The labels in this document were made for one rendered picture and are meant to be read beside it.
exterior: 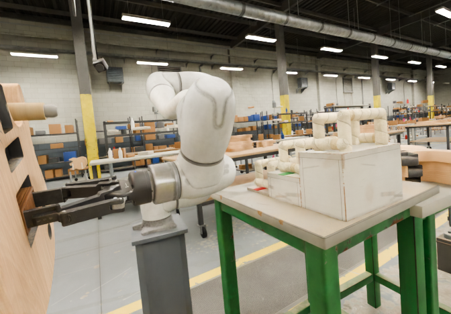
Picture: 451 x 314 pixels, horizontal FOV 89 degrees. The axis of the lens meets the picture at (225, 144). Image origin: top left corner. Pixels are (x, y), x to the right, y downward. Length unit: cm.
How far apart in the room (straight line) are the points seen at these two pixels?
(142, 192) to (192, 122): 18
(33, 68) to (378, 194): 1196
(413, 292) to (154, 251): 106
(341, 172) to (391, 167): 22
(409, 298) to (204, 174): 88
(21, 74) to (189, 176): 1170
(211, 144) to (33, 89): 1157
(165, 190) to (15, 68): 1179
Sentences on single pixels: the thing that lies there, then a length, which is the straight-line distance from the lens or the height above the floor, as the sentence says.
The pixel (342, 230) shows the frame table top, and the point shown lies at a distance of 64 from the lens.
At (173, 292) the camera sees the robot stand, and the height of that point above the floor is 38.
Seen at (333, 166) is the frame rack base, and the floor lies 107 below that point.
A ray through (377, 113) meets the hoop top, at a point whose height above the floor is 120.
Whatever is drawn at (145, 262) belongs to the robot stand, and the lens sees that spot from 133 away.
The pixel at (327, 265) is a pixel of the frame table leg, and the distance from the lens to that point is 64.
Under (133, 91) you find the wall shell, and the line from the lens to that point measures 1191.
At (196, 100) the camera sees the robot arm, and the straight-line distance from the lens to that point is 43.
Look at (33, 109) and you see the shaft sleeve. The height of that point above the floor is 125.
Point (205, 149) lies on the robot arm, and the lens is 46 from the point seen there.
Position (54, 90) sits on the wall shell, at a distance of 1183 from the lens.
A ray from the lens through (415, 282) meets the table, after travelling 111.
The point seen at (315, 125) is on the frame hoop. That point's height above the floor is 118.
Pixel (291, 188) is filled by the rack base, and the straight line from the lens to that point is 78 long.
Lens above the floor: 118
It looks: 3 degrees down
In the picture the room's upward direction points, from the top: 5 degrees counter-clockwise
